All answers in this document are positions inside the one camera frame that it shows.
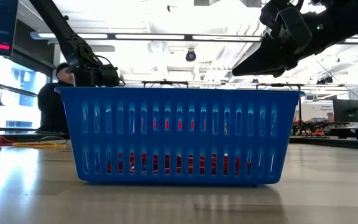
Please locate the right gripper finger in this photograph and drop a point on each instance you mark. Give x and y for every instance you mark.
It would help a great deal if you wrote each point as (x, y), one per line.
(269, 62)

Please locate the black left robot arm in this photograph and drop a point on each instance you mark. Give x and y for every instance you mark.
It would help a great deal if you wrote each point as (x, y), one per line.
(62, 31)

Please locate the black rubber band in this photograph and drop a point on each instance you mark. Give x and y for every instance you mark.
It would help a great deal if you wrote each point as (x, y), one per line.
(53, 137)

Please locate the red rubber band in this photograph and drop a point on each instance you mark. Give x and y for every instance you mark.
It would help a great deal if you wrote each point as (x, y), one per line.
(3, 141)

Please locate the red rubber bands heap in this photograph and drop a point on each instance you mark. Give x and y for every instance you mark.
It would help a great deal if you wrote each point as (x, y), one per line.
(167, 163)

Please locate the long ceiling light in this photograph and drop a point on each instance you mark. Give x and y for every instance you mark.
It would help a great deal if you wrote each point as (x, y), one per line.
(95, 36)
(353, 40)
(149, 36)
(225, 38)

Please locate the person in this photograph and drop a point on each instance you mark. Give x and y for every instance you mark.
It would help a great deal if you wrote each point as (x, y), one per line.
(51, 105)

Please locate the white cabinet with label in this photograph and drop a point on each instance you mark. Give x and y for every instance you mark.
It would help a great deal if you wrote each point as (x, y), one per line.
(317, 109)

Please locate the orange black equipment pile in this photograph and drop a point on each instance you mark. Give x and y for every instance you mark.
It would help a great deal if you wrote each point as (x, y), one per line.
(312, 127)

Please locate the blue plastic basket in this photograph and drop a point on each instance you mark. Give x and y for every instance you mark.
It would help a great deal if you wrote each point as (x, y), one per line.
(179, 96)

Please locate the black desk monitor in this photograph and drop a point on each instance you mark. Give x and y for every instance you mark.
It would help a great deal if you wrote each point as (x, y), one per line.
(348, 110)

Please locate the black desk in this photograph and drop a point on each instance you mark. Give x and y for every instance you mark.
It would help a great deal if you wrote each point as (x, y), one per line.
(346, 130)

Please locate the black hanging camera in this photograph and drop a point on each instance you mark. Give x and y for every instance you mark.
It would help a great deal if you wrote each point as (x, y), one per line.
(325, 80)
(190, 56)

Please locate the window with dark frame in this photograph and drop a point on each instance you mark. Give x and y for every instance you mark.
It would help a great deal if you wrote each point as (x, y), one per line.
(14, 102)

